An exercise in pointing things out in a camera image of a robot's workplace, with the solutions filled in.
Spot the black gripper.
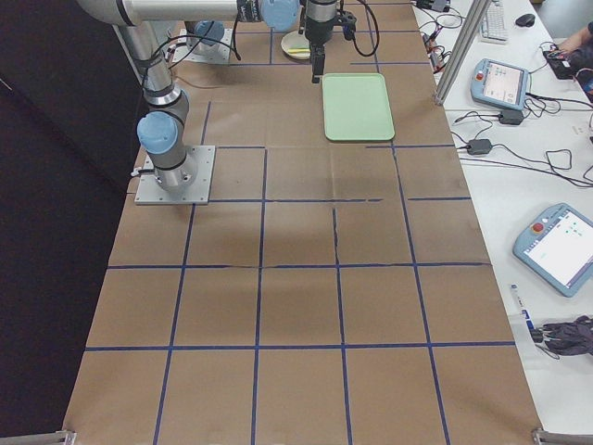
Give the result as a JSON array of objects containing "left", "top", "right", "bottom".
[{"left": 305, "top": 0, "right": 337, "bottom": 83}]

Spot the cream round plate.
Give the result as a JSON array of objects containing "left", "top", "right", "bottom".
[{"left": 281, "top": 31, "right": 310, "bottom": 60}]

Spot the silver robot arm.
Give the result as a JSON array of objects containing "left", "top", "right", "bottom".
[
  {"left": 79, "top": 0, "right": 338, "bottom": 191},
  {"left": 184, "top": 20, "right": 225, "bottom": 52}
]

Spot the green plastic tray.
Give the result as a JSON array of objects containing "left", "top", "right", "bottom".
[{"left": 322, "top": 73, "right": 395, "bottom": 142}]

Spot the white keyboard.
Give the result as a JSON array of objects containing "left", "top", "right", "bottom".
[{"left": 479, "top": 0, "right": 508, "bottom": 45}]

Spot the far blue teach pendant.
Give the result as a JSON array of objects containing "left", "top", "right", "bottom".
[{"left": 471, "top": 58, "right": 529, "bottom": 111}]

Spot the blue teach pendant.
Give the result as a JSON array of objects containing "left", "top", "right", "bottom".
[
  {"left": 512, "top": 203, "right": 592, "bottom": 298},
  {"left": 471, "top": 58, "right": 529, "bottom": 111}
]

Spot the black power adapter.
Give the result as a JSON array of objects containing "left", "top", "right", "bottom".
[
  {"left": 498, "top": 109, "right": 524, "bottom": 126},
  {"left": 466, "top": 139, "right": 492, "bottom": 156}
]

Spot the black computer mouse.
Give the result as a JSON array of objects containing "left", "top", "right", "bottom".
[{"left": 514, "top": 13, "right": 536, "bottom": 28}]

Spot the brown paper table cover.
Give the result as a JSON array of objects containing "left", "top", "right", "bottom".
[{"left": 64, "top": 1, "right": 539, "bottom": 444}]

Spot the near blue teach pendant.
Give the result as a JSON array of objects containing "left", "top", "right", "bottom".
[{"left": 512, "top": 203, "right": 592, "bottom": 298}]

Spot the white marker pen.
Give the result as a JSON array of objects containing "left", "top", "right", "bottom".
[{"left": 510, "top": 284, "right": 535, "bottom": 330}]

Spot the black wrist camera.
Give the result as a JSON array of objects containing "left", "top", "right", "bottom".
[{"left": 336, "top": 9, "right": 357, "bottom": 41}]

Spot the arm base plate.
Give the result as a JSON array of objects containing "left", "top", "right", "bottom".
[
  {"left": 134, "top": 146, "right": 216, "bottom": 205},
  {"left": 171, "top": 29, "right": 232, "bottom": 65}
]

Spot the aluminium frame post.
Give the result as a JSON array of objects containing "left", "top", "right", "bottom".
[{"left": 433, "top": 0, "right": 491, "bottom": 106}]

